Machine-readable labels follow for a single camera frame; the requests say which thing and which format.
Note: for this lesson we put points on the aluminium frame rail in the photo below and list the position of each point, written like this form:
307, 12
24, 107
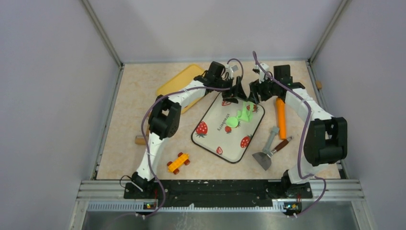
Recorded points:
108, 195

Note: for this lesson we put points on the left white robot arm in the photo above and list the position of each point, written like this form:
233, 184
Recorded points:
163, 116

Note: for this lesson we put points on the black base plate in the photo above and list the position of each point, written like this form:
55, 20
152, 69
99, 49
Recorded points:
219, 193

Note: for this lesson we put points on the grey plastic tool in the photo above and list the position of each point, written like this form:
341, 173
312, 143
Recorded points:
274, 131

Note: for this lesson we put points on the green dough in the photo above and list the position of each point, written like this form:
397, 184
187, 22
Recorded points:
246, 113

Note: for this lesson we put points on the wooden rolling pin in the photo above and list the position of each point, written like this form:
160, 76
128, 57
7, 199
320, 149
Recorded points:
140, 139

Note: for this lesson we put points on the white strawberry tray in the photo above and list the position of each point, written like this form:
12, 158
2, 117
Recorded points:
214, 135

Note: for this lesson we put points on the round green dough wrapper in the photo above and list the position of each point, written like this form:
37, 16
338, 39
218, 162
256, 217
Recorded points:
232, 122

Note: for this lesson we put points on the metal scraper brown handle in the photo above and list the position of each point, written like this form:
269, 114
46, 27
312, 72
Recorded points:
264, 158

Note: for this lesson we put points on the yellow tray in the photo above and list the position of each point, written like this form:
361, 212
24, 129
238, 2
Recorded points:
181, 80

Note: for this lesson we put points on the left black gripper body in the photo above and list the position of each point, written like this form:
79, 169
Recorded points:
227, 83

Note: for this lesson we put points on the yellow toy car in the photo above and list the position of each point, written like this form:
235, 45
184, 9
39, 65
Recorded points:
174, 166

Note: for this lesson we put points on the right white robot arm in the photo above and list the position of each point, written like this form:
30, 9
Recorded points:
324, 137

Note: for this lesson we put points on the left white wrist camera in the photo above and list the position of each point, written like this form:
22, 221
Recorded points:
229, 71

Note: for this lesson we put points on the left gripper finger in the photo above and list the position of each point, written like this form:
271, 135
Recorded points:
239, 91
230, 97

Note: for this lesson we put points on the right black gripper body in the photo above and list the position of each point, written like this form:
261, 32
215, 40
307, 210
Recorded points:
266, 89

